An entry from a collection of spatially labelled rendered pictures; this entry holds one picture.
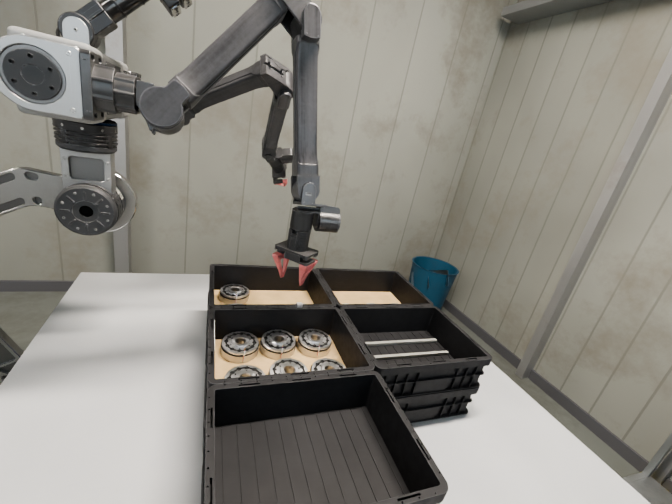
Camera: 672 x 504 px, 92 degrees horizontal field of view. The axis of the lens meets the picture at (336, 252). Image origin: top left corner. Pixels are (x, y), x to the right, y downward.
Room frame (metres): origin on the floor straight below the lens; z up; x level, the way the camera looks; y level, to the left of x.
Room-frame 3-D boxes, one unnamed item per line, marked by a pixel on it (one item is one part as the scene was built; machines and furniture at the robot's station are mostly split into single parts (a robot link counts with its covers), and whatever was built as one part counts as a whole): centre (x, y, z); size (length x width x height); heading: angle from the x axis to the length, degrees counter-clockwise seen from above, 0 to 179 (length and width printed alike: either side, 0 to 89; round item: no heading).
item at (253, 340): (0.76, 0.21, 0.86); 0.10 x 0.10 x 0.01
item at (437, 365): (0.90, -0.29, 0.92); 0.40 x 0.30 x 0.02; 113
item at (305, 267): (0.81, 0.09, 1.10); 0.07 x 0.07 x 0.09; 68
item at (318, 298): (1.01, 0.20, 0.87); 0.40 x 0.30 x 0.11; 113
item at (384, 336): (0.90, -0.29, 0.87); 0.40 x 0.30 x 0.11; 113
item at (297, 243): (0.81, 0.10, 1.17); 0.10 x 0.07 x 0.07; 68
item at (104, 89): (0.68, 0.50, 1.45); 0.09 x 0.08 x 0.12; 25
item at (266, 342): (0.81, 0.11, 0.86); 0.10 x 0.10 x 0.01
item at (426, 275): (2.84, -0.94, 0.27); 0.47 x 0.45 x 0.54; 25
